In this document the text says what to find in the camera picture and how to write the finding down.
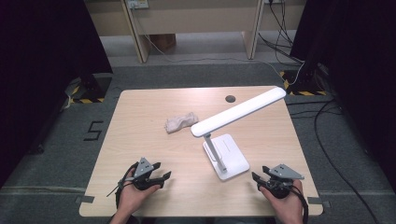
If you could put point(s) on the dark curtain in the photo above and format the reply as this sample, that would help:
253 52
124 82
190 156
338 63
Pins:
358 77
40 77

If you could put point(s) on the person's right hand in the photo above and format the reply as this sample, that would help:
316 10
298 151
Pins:
285 207

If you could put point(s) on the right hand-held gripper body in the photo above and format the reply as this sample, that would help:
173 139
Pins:
281 180

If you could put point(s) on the beige wooden desk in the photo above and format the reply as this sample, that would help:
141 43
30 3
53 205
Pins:
193 18

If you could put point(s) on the beige cloth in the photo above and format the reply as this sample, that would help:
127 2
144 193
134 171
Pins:
180 122

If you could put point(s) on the brown cardboard box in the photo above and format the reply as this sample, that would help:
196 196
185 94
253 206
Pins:
162 42

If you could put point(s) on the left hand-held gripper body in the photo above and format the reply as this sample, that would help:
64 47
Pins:
143 169

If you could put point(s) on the white desk lamp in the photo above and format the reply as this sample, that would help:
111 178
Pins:
236 112

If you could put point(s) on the white power socket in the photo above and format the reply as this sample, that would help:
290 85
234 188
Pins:
137 3

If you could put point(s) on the person's left hand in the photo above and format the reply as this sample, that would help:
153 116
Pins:
134 197

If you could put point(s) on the grey tape piece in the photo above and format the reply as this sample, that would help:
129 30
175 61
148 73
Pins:
84 199
317 201

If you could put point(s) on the black stand base hazard tape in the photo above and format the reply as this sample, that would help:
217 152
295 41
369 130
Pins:
303 84
93 88

